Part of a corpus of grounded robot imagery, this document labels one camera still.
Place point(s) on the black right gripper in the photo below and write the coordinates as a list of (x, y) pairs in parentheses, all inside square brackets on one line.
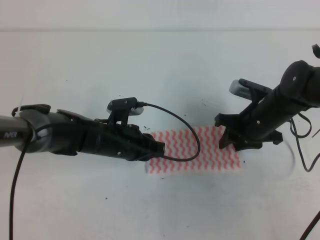
[(258, 125)]

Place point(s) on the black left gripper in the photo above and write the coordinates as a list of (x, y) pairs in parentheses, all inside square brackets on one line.
[(116, 141)]

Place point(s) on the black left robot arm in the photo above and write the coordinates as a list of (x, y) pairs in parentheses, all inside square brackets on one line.
[(36, 129)]

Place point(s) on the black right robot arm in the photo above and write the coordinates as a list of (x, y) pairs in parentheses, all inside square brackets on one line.
[(299, 90)]

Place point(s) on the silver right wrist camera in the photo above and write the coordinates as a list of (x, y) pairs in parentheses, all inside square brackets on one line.
[(249, 90)]

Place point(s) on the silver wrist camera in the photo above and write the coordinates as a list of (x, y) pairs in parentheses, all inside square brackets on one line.
[(249, 90), (120, 109)]

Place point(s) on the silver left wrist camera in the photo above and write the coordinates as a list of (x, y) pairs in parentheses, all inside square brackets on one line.
[(120, 109)]

